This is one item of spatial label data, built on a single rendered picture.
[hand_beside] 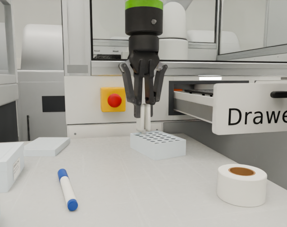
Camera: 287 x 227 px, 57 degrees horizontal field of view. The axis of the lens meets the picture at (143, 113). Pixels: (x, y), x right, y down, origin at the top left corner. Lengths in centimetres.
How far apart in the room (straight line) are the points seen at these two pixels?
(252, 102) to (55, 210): 45
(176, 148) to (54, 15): 361
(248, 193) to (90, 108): 55
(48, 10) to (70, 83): 332
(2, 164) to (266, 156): 88
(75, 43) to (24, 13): 333
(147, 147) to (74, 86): 32
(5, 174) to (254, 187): 37
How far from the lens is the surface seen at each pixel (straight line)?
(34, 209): 42
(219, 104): 58
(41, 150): 65
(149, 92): 66
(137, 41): 63
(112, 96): 74
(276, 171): 113
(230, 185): 41
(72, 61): 81
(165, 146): 59
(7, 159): 48
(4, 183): 48
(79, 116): 82
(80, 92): 81
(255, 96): 62
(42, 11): 410
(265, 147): 107
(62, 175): 48
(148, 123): 67
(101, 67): 82
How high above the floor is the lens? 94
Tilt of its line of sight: 8 degrees down
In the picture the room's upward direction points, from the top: straight up
